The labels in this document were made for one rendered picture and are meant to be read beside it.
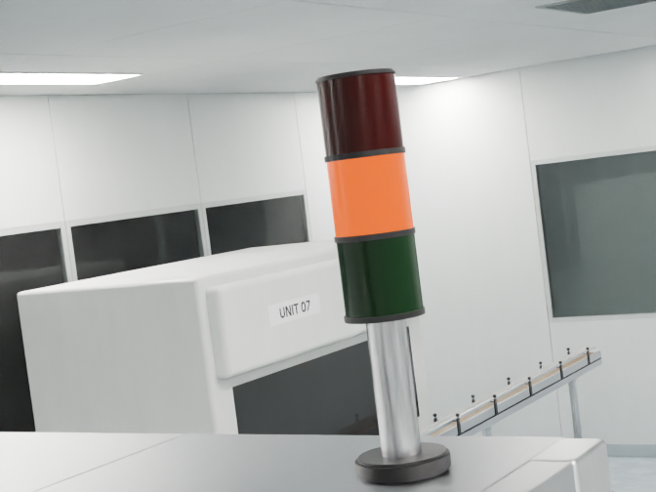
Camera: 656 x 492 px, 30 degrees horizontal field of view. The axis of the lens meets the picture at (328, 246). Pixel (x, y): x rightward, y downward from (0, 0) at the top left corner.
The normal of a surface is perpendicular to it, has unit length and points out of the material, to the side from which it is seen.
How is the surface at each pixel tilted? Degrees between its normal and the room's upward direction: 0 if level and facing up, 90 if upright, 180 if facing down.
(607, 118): 90
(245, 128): 90
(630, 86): 90
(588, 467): 90
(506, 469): 0
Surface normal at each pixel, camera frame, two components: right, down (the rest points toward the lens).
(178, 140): 0.84, -0.07
